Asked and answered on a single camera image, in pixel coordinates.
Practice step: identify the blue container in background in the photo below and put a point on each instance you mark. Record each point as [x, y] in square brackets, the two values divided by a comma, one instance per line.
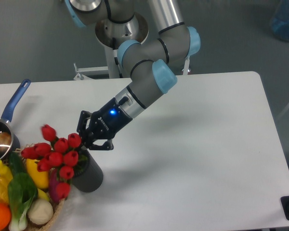
[279, 23]

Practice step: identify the yellow bell pepper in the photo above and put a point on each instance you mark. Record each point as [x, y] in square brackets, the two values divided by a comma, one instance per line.
[5, 178]

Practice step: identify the yellow banana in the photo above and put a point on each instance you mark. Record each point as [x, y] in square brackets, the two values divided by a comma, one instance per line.
[43, 195]

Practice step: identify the grey ribbed vase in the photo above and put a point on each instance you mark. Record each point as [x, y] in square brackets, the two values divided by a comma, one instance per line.
[88, 176]

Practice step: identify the blue handled saucepan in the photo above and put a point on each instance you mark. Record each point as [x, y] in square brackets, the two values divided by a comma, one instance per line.
[8, 140]

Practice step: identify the yellow squash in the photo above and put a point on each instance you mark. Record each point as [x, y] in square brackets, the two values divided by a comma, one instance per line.
[41, 179]

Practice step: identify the dark green cucumber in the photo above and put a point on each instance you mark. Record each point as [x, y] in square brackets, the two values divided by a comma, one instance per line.
[16, 164]

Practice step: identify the green bok choy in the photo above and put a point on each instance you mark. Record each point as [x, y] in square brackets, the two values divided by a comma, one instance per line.
[21, 191]

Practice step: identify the woven bamboo basket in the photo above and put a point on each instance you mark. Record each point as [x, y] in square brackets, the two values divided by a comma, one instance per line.
[56, 211]

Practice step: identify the red tulip bouquet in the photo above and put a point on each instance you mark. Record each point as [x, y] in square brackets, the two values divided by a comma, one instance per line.
[61, 154]

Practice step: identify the white garlic bulb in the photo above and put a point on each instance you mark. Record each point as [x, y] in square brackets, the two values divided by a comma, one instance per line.
[40, 212]

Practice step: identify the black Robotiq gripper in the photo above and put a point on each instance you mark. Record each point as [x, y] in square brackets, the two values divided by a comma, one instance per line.
[103, 125]

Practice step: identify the purple eggplant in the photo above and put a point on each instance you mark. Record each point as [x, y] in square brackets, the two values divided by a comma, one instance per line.
[53, 182]

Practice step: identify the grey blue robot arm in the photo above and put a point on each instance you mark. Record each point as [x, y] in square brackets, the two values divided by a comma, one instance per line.
[146, 64]

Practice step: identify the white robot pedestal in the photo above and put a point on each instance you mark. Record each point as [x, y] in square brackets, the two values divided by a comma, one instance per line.
[136, 28]

